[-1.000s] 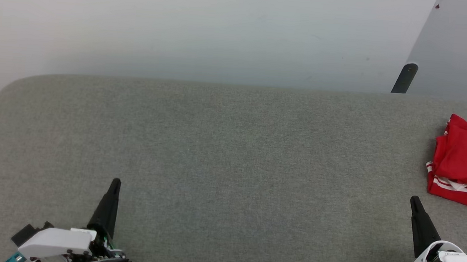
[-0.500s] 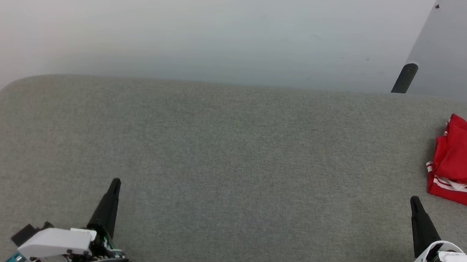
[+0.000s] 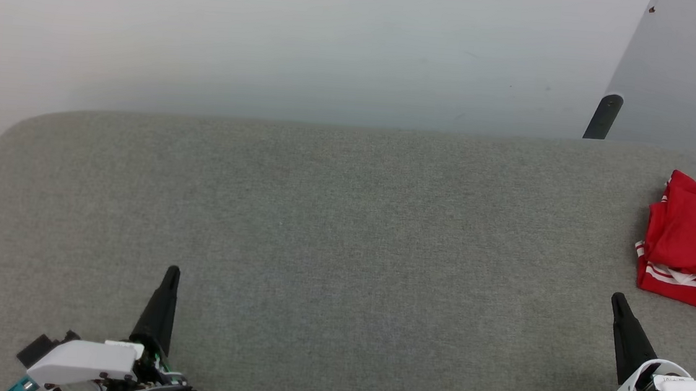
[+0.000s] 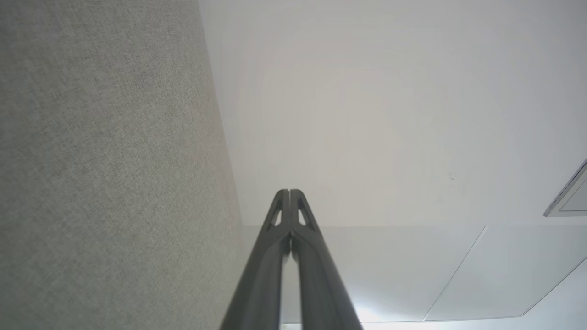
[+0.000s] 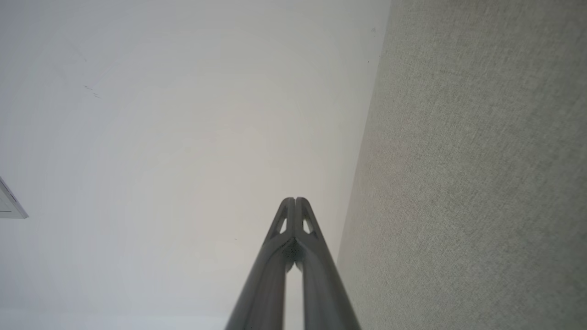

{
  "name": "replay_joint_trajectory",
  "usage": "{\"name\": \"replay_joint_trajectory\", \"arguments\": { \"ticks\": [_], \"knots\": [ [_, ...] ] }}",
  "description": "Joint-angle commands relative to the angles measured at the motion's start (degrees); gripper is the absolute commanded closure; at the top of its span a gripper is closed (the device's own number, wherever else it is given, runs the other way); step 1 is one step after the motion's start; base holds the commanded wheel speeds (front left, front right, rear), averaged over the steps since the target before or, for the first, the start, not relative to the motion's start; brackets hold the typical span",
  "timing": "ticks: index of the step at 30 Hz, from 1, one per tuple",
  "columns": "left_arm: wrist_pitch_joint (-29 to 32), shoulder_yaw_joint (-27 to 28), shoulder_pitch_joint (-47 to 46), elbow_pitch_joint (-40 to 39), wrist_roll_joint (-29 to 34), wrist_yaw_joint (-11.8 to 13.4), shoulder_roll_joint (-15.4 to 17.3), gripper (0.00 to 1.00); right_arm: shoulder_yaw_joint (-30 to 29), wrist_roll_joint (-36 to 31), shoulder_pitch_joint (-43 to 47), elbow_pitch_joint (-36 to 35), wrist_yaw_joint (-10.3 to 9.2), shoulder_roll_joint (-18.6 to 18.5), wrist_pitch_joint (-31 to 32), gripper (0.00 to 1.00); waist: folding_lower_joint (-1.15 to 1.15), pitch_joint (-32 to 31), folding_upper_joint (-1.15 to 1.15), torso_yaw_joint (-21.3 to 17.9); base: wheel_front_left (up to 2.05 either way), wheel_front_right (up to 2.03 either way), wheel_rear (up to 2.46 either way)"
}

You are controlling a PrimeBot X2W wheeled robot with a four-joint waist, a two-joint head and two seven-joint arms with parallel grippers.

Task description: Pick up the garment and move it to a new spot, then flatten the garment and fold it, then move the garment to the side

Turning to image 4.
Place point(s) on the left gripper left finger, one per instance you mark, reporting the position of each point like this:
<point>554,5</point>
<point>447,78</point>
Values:
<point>263,275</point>

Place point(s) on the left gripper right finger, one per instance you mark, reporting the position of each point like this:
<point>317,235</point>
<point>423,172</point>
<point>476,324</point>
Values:
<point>321,284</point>

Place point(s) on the grey fabric sofa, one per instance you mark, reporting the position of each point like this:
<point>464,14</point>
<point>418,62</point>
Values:
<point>114,160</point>

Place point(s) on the grey framed ceiling panel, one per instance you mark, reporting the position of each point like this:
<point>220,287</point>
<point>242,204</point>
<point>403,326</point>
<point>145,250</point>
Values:
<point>575,201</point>

